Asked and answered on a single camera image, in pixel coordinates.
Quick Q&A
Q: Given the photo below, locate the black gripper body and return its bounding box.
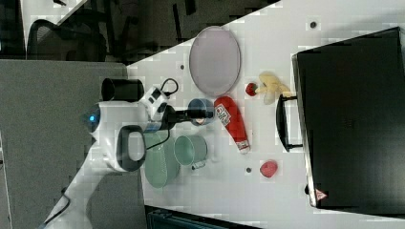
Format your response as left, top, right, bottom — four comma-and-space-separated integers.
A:
160, 105, 186, 130

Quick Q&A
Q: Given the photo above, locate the red plush ketchup bottle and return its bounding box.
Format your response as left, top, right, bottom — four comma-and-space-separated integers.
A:
214, 96, 250, 154

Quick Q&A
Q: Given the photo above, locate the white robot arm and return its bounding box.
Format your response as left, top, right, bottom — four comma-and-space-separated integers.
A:
38, 101, 214, 229

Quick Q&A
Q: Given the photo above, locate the green oval strainer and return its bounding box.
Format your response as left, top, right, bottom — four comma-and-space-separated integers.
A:
144, 133, 180, 189

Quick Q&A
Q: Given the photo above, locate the plush orange slice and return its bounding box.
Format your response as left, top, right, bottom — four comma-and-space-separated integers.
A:
195, 118, 206, 125

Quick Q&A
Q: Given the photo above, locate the blue bowl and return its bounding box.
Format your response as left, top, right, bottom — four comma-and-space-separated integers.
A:
188, 98, 215, 126

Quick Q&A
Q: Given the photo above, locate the green mug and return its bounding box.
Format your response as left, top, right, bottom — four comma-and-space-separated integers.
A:
174, 135, 207, 170

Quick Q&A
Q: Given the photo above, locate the black cylinder container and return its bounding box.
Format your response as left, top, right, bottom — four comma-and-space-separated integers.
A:
101, 78, 144, 102

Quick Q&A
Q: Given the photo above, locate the lilac round plate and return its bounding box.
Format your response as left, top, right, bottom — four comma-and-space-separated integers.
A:
189, 26, 241, 97

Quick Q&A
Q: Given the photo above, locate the small red plush fruit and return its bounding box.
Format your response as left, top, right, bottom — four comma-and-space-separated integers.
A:
245, 83, 257, 96

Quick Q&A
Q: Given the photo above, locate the plush peeled banana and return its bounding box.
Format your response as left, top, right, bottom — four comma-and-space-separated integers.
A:
255, 72, 292, 105

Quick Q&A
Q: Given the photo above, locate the pink plush strawberry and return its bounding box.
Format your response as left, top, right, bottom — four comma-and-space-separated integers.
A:
260, 160, 278, 178

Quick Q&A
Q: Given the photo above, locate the black office chair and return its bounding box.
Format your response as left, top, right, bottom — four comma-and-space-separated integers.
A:
26, 19, 107, 62

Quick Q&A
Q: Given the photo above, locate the black toaster oven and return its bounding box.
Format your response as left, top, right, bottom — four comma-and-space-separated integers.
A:
276, 27, 405, 219

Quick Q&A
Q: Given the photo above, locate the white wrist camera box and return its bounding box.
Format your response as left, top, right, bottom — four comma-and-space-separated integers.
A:
140, 87, 168, 121

